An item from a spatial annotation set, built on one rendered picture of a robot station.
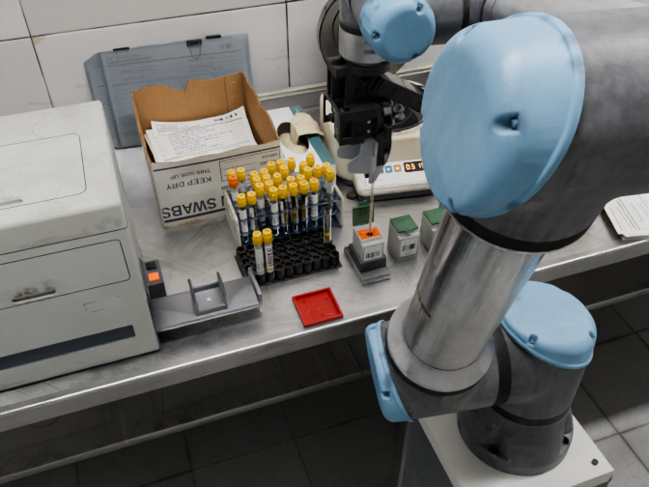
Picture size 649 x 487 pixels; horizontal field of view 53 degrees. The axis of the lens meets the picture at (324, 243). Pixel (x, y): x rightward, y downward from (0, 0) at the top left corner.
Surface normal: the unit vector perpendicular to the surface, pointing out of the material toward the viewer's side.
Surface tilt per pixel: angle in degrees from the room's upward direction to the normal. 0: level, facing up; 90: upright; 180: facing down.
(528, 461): 72
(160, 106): 88
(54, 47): 90
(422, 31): 90
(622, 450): 0
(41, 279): 90
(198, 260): 0
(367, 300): 0
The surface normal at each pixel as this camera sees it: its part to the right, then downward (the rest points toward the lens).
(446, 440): 0.00, -0.76
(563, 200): 0.13, 0.86
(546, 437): 0.29, 0.37
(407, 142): 0.18, 0.65
